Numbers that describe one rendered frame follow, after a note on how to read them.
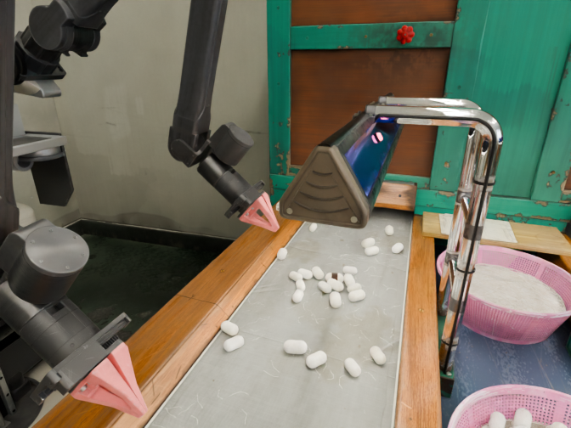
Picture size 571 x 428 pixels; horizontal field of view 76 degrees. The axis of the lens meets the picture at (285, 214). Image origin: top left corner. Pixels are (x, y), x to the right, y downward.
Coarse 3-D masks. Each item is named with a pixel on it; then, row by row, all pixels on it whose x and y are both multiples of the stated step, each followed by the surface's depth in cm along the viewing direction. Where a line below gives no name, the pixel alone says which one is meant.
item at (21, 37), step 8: (24, 32) 74; (16, 40) 73; (24, 40) 74; (32, 40) 73; (24, 48) 74; (32, 48) 74; (40, 48) 74; (24, 56) 74; (32, 56) 74; (40, 56) 75; (48, 56) 76; (56, 56) 77; (32, 64) 75; (40, 64) 76; (48, 64) 77; (56, 64) 79; (32, 72) 76; (40, 72) 77; (48, 72) 79; (56, 72) 82; (64, 72) 84; (24, 80) 76; (32, 80) 77
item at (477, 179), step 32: (384, 96) 62; (480, 128) 45; (480, 160) 46; (480, 192) 47; (480, 224) 49; (448, 256) 67; (448, 288) 69; (448, 320) 56; (448, 352) 56; (448, 384) 58
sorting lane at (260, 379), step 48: (336, 240) 96; (384, 240) 96; (288, 288) 76; (384, 288) 76; (288, 336) 62; (336, 336) 62; (384, 336) 62; (192, 384) 53; (240, 384) 53; (288, 384) 53; (336, 384) 53; (384, 384) 53
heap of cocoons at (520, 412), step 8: (520, 408) 49; (496, 416) 48; (504, 416) 48; (520, 416) 48; (528, 416) 48; (488, 424) 49; (496, 424) 47; (504, 424) 47; (512, 424) 49; (520, 424) 47; (528, 424) 47; (536, 424) 49; (552, 424) 47; (560, 424) 47
